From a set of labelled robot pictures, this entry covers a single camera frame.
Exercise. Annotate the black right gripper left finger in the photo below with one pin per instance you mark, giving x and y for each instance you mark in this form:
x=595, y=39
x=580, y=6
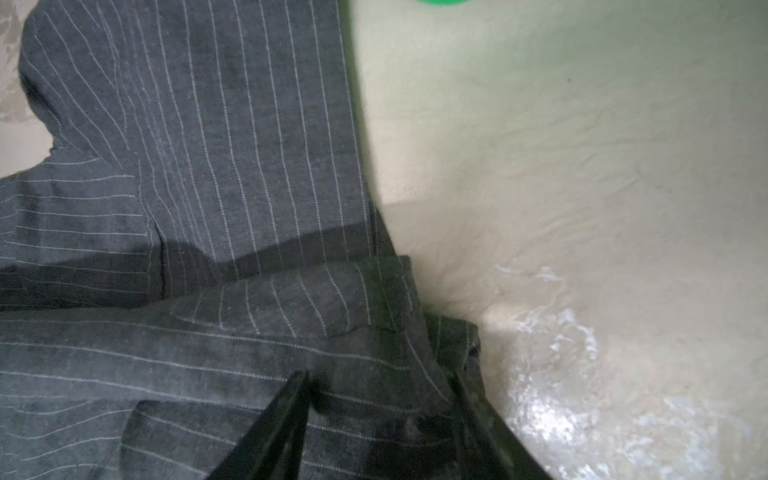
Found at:
x=272, y=448

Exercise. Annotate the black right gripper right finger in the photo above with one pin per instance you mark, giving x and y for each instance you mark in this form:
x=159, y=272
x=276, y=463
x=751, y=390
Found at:
x=485, y=446

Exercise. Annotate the grey pinstriped long sleeve shirt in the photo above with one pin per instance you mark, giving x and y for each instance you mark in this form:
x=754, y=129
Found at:
x=200, y=231

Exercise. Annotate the green plastic basket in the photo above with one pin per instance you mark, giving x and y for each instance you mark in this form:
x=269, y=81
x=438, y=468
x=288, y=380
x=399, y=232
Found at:
x=443, y=2

